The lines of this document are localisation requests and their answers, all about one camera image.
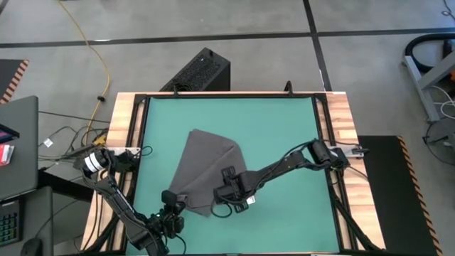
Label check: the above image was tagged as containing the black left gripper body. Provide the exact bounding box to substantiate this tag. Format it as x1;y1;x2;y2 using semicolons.
149;190;186;239

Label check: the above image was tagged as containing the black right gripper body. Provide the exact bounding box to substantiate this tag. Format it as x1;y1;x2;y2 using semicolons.
213;166;255;214

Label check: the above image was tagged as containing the grey towel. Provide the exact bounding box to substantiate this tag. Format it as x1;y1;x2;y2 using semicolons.
167;128;256;218

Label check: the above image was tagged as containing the green table mat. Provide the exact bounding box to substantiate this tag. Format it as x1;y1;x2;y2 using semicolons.
126;96;341;255

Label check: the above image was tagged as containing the black computer tower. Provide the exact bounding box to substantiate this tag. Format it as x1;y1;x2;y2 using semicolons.
159;47;231;92

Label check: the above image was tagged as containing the grey desk shelf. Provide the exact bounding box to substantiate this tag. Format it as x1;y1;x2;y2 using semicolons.
0;186;54;256

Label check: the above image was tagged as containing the black computer mouse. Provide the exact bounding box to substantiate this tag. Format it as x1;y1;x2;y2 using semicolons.
20;238;43;256

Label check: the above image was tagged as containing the black hazard-striped floor mat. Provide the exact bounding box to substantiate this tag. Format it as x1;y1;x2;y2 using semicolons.
357;134;444;256
0;59;29;102

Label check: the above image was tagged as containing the grey laptop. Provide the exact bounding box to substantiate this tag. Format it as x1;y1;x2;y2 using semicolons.
0;95;39;202

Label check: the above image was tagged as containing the backlit black keyboard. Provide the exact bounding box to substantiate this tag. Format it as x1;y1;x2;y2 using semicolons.
0;199;21;247

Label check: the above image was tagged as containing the red white packet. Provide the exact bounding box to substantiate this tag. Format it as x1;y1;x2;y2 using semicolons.
0;144;16;167

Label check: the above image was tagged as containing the black tablet device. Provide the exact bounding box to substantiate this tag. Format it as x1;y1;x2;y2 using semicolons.
0;123;21;144

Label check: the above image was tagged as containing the grey metal stand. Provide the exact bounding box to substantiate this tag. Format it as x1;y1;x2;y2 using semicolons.
401;51;455;124

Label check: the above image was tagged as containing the grey round stand base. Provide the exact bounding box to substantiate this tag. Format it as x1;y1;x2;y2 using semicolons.
425;117;455;166

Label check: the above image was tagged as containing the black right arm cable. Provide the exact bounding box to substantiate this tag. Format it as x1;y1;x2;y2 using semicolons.
211;139;351;219

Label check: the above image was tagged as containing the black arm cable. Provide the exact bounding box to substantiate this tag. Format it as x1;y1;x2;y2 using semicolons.
136;144;188;255
211;139;351;219

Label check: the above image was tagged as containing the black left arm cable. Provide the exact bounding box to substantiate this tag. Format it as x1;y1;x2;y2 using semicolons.
136;144;188;255

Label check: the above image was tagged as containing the black metal table frame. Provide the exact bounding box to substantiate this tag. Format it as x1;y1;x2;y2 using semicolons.
81;92;385;256

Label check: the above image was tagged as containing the thin black floor cable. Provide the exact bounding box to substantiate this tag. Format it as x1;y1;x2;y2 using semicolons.
38;110;110;124

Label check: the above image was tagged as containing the yellow floor cable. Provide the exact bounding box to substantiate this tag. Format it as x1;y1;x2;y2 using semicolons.
56;0;112;146

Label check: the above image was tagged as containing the white floor cable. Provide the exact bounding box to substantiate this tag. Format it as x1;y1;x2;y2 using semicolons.
432;85;455;120

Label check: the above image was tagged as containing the black hose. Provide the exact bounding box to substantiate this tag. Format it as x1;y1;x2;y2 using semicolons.
405;33;455;72

